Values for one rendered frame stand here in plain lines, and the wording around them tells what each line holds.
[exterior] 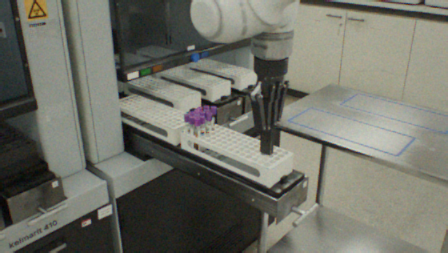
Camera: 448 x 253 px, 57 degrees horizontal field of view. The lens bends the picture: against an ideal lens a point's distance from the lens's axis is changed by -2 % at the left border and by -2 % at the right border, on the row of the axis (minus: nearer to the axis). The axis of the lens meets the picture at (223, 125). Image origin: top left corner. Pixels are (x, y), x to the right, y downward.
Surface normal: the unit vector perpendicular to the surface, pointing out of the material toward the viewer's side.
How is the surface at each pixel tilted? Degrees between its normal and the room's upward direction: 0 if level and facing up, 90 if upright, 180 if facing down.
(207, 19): 94
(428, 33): 90
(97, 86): 90
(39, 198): 90
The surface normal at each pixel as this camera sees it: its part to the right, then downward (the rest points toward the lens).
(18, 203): 0.75, 0.28
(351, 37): -0.65, 0.32
